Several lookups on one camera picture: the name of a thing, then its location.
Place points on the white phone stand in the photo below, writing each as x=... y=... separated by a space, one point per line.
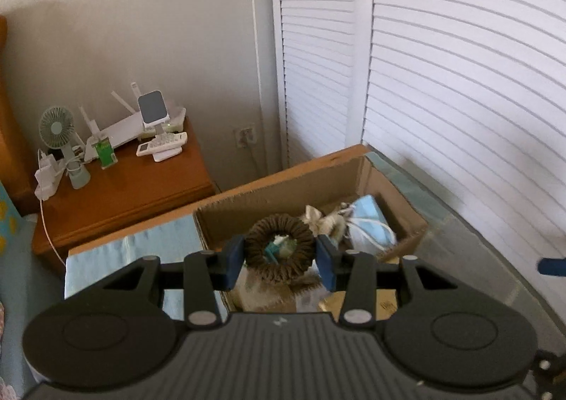
x=152 y=106

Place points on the white louvered door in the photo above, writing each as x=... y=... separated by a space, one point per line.
x=464 y=73
x=318 y=50

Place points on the white power strip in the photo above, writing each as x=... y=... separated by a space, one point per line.
x=48 y=179

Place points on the small white desk fan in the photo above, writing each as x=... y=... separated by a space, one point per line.
x=55 y=126

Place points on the yellow printed bag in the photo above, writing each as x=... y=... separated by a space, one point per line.
x=6 y=214

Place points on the white router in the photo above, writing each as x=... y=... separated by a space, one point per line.
x=119 y=132

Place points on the white remote control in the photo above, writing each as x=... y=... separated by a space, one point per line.
x=163 y=143

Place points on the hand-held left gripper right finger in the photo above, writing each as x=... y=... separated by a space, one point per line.
x=328 y=265

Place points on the blue face mask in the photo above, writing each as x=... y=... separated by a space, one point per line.
x=367 y=210

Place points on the cardboard box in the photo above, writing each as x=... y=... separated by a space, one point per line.
x=247 y=214

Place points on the white wall outlet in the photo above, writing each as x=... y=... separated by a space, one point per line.
x=245 y=134

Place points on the wooden nightstand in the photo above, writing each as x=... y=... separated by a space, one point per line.
x=132 y=188

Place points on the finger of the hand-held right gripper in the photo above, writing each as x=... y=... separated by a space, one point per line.
x=552 y=266
x=548 y=375

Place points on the wooden headboard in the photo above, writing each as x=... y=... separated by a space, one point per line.
x=9 y=139

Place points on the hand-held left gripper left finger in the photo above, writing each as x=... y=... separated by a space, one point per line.
x=233 y=263

